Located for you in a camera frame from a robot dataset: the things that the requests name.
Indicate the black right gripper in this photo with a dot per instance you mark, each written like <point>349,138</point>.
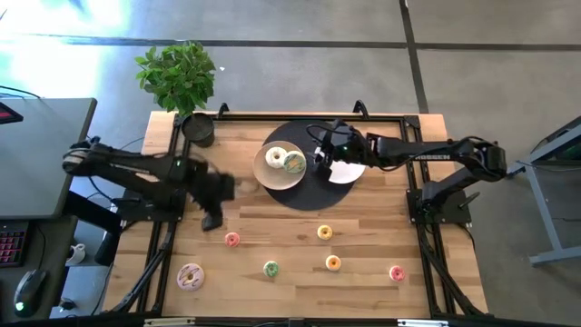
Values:
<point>347,145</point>

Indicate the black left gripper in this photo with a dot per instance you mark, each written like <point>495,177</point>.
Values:
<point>211,186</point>

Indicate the small pink sprinkled donut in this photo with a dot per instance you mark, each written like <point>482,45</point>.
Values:
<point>229,243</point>
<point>393,277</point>

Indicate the large green yellow striped donut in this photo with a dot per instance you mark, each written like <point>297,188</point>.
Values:
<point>297,167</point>

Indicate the large white frosted donut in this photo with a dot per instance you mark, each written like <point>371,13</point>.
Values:
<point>272,153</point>

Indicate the small green sprinkled donut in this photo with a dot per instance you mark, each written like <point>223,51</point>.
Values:
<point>268,272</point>

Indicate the small yellow sprinkled donut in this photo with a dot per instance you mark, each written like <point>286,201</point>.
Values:
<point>321,235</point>

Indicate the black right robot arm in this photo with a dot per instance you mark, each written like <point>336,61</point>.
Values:
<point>431,152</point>

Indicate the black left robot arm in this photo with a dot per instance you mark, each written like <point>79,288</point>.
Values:
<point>131,168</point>

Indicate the white round plate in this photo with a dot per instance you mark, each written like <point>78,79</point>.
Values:
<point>349,172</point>

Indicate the black round woven placemat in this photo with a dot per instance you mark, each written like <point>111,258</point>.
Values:
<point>313,195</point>

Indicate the tan round plate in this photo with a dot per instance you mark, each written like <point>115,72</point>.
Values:
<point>272,177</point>

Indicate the large pink chocolate-drizzled donut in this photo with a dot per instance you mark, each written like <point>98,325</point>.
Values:
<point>184,281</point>

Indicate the black plant pot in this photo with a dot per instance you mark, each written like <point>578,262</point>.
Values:
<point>198,129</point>

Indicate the small orange frosted donut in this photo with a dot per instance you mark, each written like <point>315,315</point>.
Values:
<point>329,266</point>

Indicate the black cylindrical object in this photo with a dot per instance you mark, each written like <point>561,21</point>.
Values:
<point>106,249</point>

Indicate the white mug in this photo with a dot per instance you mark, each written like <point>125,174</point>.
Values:
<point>77,254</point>

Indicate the green leafy plant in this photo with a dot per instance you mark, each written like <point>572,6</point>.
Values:
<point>177,77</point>

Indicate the black computer mouse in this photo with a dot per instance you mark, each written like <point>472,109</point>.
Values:
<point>29,290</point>

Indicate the black keyboard with pink keys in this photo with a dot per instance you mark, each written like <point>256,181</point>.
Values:
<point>11,245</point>

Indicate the grey metal table stand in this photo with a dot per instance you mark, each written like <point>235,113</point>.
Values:
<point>549,204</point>

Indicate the black screen with red light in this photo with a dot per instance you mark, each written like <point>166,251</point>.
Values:
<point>6,113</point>

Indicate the silver metal bracket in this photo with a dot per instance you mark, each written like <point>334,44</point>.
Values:
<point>168,322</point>
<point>422,323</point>

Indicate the black aluminium table frame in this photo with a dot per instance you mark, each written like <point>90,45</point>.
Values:
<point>426,254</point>

